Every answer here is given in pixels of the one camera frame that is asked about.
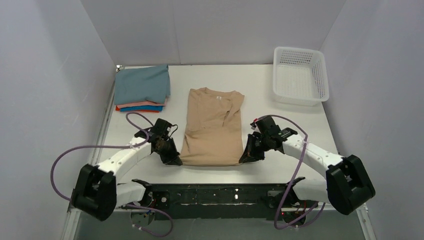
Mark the white plastic basket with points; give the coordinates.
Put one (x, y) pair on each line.
(299, 76)

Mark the folded grey-blue t shirt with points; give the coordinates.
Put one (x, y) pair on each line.
(142, 84)

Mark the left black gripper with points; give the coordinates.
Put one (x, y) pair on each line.
(167, 151)

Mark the beige t shirt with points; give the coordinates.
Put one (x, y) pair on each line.
(213, 133)

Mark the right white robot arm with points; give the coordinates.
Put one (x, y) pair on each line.
(346, 184)

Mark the folded orange t shirt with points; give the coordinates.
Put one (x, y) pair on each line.
(132, 110)

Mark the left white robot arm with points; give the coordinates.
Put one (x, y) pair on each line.
(98, 190)

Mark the folded pink t shirt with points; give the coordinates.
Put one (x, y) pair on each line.
(142, 103)

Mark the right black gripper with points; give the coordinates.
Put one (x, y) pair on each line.
(254, 146)

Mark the folded blue t shirt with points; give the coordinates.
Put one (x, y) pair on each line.
(142, 108)

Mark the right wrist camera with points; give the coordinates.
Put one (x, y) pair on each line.
(265, 125)

